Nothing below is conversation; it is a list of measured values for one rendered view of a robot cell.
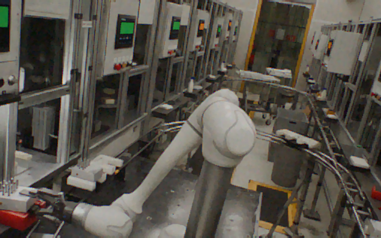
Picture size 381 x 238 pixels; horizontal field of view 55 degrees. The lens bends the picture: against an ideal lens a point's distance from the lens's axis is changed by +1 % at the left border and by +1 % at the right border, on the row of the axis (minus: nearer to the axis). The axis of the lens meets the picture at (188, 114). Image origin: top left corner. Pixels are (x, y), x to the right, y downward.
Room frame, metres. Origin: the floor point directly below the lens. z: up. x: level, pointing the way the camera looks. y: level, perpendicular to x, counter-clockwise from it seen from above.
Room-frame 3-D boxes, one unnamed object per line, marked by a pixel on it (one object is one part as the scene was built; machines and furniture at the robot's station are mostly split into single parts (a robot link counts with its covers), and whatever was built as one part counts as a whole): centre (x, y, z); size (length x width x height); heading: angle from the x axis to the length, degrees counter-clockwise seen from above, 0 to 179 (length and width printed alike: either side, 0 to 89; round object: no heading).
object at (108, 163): (1.81, 0.44, 0.84); 0.36 x 0.14 x 0.10; 168
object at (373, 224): (1.63, -1.05, 0.92); 0.13 x 0.10 x 0.09; 78
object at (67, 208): (1.18, 0.39, 1.00); 0.09 x 0.07 x 0.08; 78
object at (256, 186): (3.47, -1.02, 0.01); 1.00 x 0.55 x 0.01; 168
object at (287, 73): (8.08, -1.83, 0.48); 0.84 x 0.58 x 0.97; 176
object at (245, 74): (6.92, -1.17, 0.48); 0.88 x 0.56 x 0.96; 96
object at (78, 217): (1.17, 0.32, 1.00); 0.09 x 0.06 x 0.09; 168
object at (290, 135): (3.14, -1.01, 0.84); 0.37 x 0.14 x 0.10; 46
